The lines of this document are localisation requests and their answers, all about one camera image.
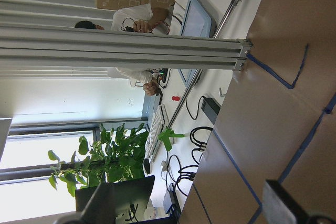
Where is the white keyboard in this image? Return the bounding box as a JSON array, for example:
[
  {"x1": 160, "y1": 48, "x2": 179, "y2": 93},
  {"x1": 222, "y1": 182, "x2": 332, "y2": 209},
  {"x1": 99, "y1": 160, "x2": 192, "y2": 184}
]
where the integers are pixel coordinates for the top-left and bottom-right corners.
[{"x1": 145, "y1": 104, "x2": 169, "y2": 163}]

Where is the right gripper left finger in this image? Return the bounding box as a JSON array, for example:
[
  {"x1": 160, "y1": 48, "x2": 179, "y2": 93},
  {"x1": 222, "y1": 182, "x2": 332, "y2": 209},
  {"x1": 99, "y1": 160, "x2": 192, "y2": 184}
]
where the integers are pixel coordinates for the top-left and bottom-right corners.
[{"x1": 56, "y1": 183, "x2": 117, "y2": 223}]

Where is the blue teach pendant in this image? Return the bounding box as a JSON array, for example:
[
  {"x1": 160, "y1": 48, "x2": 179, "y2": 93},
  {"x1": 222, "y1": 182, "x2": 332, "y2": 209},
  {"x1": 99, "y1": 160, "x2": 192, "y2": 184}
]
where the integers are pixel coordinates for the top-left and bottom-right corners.
[{"x1": 178, "y1": 0, "x2": 217, "y2": 88}]

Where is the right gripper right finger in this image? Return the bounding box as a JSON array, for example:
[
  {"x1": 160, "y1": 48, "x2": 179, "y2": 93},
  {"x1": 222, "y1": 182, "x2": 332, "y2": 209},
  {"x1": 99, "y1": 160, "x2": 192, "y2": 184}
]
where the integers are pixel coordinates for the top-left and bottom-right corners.
[{"x1": 262, "y1": 180, "x2": 333, "y2": 223}]

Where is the green potted plant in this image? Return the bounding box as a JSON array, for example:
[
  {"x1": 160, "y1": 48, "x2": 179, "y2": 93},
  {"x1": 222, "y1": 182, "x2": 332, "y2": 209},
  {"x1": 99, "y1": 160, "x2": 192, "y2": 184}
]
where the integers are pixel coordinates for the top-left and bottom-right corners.
[{"x1": 48, "y1": 123, "x2": 149, "y2": 197}]

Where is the aluminium frame post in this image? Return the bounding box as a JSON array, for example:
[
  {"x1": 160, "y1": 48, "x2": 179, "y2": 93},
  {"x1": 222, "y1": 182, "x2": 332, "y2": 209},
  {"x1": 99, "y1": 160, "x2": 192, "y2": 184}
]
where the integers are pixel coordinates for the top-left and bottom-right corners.
[{"x1": 1, "y1": 23, "x2": 252, "y2": 70}]

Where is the black power adapter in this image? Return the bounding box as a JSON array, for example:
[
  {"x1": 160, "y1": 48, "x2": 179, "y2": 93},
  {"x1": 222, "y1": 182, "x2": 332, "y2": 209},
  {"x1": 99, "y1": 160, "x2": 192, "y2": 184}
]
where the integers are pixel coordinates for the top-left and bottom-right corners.
[{"x1": 201, "y1": 97, "x2": 220, "y2": 124}]

